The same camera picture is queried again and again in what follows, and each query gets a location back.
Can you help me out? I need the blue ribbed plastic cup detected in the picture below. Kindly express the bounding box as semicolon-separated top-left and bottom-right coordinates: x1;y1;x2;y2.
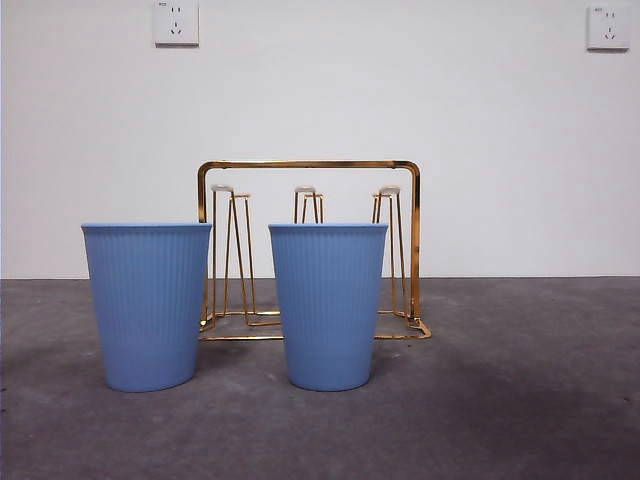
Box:
80;222;214;394
268;222;390;393

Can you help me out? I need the gold wire cup rack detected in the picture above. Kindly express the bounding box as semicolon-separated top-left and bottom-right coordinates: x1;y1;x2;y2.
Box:
196;159;434;342

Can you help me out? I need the white wall socket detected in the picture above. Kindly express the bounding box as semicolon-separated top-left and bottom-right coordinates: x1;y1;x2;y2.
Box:
586;4;631;52
153;0;200;49

